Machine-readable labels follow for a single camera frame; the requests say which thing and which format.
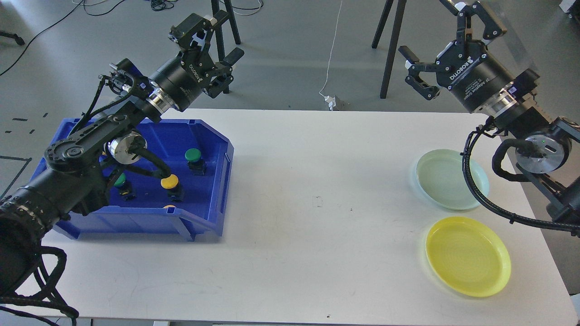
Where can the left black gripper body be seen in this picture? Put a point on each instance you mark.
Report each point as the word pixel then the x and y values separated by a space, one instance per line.
pixel 184 79

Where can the yellow push button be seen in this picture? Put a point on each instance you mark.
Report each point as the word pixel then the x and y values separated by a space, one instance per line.
pixel 173 187

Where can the light green plate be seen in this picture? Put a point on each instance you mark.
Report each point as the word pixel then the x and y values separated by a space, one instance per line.
pixel 439 176

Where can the right black tripod stand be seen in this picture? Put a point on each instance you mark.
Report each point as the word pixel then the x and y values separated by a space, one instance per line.
pixel 393 42

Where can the green push button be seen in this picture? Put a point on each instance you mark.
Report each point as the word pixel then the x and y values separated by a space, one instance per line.
pixel 124 188
pixel 195 161

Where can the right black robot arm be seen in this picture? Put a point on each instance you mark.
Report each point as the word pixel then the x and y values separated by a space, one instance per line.
pixel 534 146

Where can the yellow plate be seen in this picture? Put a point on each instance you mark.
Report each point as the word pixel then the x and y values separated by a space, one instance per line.
pixel 468 256

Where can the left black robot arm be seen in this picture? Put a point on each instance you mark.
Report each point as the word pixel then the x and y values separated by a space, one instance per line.
pixel 82 167

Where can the blue plastic bin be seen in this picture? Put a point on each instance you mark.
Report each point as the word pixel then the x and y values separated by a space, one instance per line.
pixel 151 212

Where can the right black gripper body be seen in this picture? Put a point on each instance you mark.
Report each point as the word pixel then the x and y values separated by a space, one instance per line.
pixel 475 78

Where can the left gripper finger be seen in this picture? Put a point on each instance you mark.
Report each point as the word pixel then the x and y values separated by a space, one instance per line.
pixel 195 32
pixel 220 77

